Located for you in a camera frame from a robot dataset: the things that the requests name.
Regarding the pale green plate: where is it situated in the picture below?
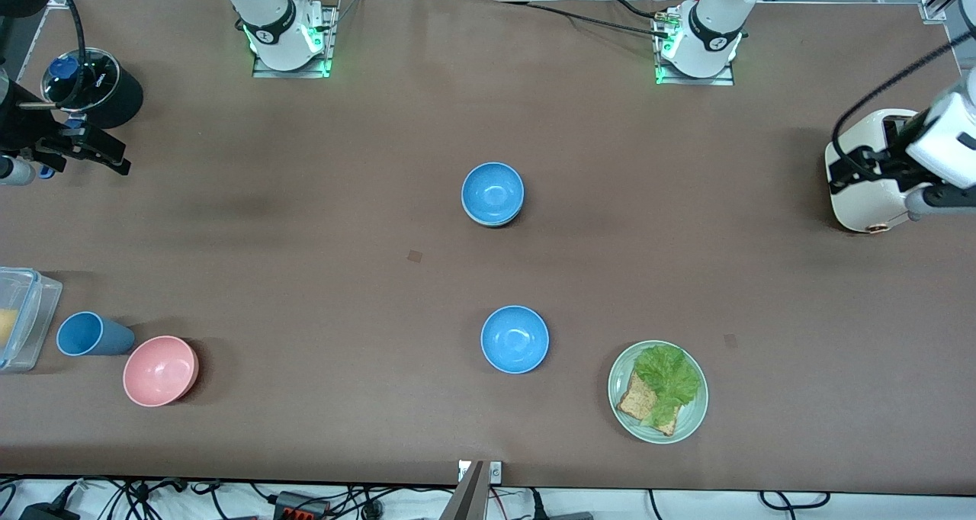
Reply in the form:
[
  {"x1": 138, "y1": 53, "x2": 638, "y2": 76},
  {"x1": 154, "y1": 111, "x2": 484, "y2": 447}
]
[{"x1": 608, "y1": 340, "x2": 709, "y2": 445}]

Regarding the black table cable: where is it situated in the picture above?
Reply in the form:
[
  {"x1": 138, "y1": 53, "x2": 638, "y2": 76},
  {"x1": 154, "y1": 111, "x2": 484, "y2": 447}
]
[
  {"x1": 606, "y1": 0, "x2": 666, "y2": 21},
  {"x1": 494, "y1": 0, "x2": 673, "y2": 39}
]

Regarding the blue cup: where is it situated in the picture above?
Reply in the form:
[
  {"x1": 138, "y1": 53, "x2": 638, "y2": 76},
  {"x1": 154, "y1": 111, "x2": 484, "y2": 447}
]
[{"x1": 56, "y1": 311, "x2": 136, "y2": 357}]

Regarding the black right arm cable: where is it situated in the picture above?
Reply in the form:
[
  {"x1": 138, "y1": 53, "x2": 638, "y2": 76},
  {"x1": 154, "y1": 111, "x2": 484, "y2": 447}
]
[{"x1": 50, "y1": 0, "x2": 87, "y2": 111}]

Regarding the white toaster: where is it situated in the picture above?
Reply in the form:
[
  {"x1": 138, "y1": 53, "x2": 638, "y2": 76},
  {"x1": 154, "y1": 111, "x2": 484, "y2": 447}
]
[{"x1": 825, "y1": 108, "x2": 927, "y2": 235}]

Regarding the red black plug box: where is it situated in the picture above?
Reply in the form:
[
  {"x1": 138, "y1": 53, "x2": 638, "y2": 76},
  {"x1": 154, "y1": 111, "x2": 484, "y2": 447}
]
[{"x1": 273, "y1": 491, "x2": 330, "y2": 520}]

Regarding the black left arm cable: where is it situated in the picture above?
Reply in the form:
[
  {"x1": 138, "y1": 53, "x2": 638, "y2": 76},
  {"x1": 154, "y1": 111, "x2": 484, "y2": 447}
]
[{"x1": 831, "y1": 30, "x2": 976, "y2": 162}]

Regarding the glass lid blue knob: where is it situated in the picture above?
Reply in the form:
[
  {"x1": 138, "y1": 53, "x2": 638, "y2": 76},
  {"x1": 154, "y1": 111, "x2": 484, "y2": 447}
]
[{"x1": 40, "y1": 47, "x2": 121, "y2": 114}]

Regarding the dark grey camera pole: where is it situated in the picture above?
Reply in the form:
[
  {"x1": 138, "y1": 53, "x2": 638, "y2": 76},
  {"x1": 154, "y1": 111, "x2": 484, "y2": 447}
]
[{"x1": 440, "y1": 461, "x2": 489, "y2": 520}]

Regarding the pink bowl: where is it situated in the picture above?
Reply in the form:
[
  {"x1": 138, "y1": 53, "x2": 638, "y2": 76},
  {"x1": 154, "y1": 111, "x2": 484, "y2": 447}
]
[{"x1": 123, "y1": 335, "x2": 201, "y2": 408}]

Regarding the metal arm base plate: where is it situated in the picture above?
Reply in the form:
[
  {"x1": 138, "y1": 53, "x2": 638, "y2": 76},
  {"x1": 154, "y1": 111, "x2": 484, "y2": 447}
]
[
  {"x1": 653, "y1": 9, "x2": 735, "y2": 87},
  {"x1": 252, "y1": 5, "x2": 337, "y2": 79}
]

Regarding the blue bowl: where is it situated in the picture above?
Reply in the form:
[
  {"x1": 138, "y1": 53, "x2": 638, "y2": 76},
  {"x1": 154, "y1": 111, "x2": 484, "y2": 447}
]
[
  {"x1": 461, "y1": 162, "x2": 526, "y2": 223},
  {"x1": 480, "y1": 305, "x2": 550, "y2": 374}
]

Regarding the clear plastic container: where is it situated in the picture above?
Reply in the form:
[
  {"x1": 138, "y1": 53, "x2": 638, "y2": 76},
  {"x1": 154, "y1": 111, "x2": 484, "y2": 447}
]
[{"x1": 0, "y1": 267, "x2": 63, "y2": 374}]

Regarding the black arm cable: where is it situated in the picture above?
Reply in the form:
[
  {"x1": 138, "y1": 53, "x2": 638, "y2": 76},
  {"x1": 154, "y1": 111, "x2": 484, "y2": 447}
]
[
  {"x1": 50, "y1": 0, "x2": 87, "y2": 111},
  {"x1": 831, "y1": 30, "x2": 976, "y2": 162}
]

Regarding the brown bread slice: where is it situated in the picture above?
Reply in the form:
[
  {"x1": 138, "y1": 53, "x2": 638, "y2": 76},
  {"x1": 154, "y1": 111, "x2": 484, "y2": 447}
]
[{"x1": 616, "y1": 371, "x2": 679, "y2": 438}]

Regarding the black floor cable loop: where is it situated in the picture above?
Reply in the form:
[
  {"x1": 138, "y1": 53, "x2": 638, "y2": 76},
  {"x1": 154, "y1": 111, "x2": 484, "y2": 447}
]
[{"x1": 758, "y1": 490, "x2": 832, "y2": 511}]

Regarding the green lettuce leaf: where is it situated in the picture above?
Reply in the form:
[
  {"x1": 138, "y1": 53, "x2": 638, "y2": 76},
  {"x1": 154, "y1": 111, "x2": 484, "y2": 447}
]
[{"x1": 634, "y1": 344, "x2": 702, "y2": 428}]

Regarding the black power adapter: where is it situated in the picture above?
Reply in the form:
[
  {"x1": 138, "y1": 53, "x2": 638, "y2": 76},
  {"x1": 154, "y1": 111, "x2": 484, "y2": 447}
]
[{"x1": 18, "y1": 502, "x2": 82, "y2": 520}]

